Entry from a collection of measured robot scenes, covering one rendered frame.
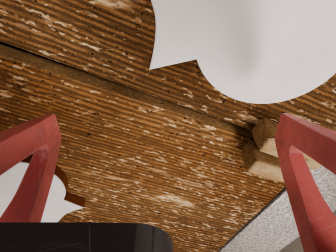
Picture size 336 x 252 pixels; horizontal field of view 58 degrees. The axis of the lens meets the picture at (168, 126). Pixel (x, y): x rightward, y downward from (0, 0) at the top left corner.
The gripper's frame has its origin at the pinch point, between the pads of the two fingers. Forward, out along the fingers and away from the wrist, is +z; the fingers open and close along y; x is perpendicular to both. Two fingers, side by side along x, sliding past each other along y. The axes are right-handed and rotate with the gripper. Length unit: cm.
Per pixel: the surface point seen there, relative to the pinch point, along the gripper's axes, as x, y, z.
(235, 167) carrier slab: 12.5, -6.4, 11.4
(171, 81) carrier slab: 2.9, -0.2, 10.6
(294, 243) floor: 193, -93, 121
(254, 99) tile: 0.2, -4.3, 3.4
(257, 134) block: 7.2, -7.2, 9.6
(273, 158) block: 9.5, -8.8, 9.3
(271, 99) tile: 0.2, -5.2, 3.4
